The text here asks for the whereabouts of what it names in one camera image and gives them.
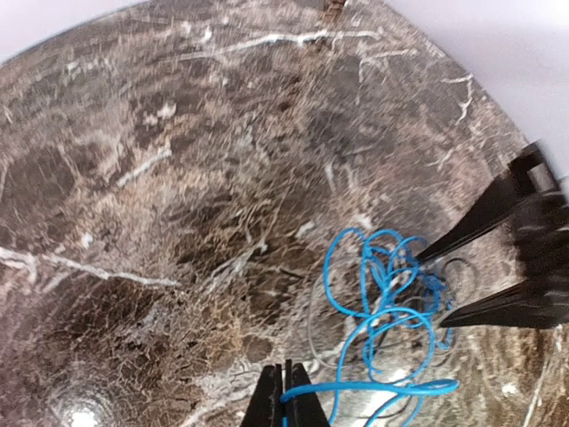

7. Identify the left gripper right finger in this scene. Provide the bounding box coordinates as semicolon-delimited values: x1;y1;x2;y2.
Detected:
283;359;330;427

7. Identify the grey thin cable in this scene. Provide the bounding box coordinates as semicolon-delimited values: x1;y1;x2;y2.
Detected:
306;253;479;422

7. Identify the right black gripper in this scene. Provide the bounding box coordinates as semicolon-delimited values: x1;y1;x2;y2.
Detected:
417;141;568;329

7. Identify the blue cable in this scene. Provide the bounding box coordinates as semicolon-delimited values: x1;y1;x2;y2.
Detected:
279;227;461;427

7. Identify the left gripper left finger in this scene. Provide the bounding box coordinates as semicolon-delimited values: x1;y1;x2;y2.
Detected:
240;364;284;427

